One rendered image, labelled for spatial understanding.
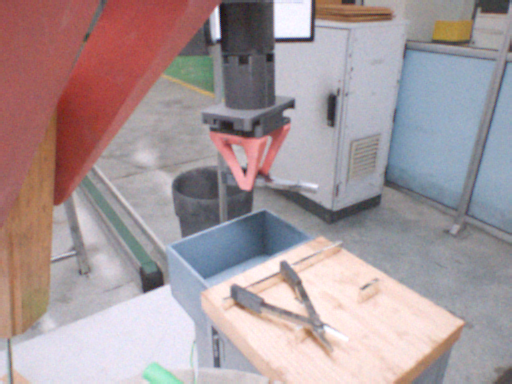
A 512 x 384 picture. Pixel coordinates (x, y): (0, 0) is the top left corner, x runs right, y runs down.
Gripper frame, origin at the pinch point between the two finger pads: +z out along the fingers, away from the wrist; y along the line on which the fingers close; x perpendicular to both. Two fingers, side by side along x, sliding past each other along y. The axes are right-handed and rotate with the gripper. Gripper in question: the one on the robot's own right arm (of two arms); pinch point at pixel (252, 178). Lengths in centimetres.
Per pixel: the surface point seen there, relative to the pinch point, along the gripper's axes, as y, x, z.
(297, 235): -6.4, 2.9, 10.6
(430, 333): 3.6, 22.6, 10.2
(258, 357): 14.7, 9.9, 10.3
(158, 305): -5.9, -28.7, 37.1
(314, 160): -183, -77, 75
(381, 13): -206, -50, -8
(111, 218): -26, -68, 38
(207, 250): 1.0, -7.6, 12.4
